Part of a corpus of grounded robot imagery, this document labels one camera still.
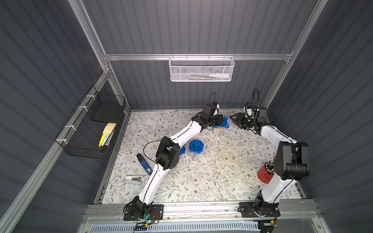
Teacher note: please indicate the yellow marker in basket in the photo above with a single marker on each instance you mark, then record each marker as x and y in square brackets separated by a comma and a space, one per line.
[102, 140]

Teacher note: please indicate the red pencil cup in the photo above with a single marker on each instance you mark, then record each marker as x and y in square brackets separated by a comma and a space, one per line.
[267, 171]

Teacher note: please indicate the black wire wall basket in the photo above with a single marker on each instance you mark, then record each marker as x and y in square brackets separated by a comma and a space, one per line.
[81, 136]

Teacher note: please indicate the white tube in basket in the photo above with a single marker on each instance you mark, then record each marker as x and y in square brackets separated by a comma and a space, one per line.
[219, 75]

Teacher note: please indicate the small silver teal stapler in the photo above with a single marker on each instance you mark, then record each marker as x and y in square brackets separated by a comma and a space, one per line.
[134, 179]

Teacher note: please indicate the white ventilated front panel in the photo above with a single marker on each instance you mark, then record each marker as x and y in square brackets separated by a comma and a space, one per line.
[179, 227]

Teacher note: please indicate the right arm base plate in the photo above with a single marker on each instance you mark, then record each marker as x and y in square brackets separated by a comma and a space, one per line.
[252, 209]

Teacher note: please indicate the black notebook in basket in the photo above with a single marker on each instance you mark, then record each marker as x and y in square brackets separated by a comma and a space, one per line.
[107, 112]

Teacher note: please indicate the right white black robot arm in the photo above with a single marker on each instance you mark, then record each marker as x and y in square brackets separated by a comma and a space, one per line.
[291, 162]

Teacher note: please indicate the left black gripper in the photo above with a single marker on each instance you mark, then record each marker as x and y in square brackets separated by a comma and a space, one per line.
[217, 119]

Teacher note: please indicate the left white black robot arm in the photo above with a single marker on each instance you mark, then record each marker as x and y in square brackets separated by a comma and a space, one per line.
[168, 154]

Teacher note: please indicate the white wire mesh basket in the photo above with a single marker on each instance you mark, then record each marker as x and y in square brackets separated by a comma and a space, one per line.
[197, 68]

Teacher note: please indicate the yellow sticky notes pad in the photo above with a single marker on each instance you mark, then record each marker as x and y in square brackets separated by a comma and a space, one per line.
[109, 128]

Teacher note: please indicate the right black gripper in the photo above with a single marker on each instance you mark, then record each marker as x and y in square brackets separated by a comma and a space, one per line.
[241, 120]

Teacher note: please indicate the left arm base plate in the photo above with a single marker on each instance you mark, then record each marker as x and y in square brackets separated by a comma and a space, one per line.
[151, 212]

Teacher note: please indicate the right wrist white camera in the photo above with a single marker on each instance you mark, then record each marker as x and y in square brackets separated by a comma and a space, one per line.
[250, 110]

